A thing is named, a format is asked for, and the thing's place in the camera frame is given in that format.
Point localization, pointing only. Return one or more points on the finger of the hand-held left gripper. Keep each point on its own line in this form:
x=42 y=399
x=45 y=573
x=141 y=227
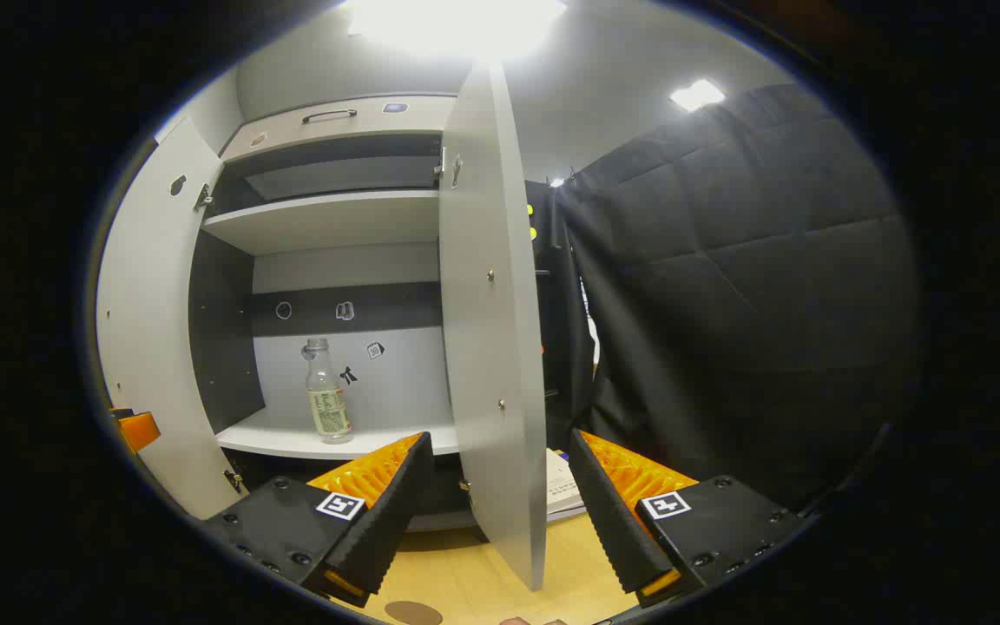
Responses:
x=140 y=431

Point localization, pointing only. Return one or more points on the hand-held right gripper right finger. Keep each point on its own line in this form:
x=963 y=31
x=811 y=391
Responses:
x=608 y=521

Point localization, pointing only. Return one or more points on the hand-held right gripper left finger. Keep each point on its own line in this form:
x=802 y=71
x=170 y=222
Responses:
x=396 y=512

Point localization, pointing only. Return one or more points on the brown round coaster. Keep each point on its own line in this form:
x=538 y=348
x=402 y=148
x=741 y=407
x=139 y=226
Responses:
x=413 y=613

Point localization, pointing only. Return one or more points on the grey cabinet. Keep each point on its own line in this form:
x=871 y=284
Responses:
x=396 y=391

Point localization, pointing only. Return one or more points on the clear plastic bottle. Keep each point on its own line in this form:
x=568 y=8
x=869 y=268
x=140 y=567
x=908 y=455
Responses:
x=329 y=408

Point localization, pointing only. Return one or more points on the grey cabinet door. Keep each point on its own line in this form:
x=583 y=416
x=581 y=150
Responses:
x=153 y=304
x=491 y=347

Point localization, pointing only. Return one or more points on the grey cabinet shelf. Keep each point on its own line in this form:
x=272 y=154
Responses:
x=335 y=221

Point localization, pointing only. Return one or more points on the white booklet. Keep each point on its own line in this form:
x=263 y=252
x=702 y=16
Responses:
x=562 y=486

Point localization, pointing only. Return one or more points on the black backdrop cloth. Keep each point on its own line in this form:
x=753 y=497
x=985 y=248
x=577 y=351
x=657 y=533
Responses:
x=769 y=304

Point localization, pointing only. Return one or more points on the ceiling light panel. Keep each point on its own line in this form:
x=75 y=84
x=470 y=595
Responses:
x=457 y=22
x=697 y=94

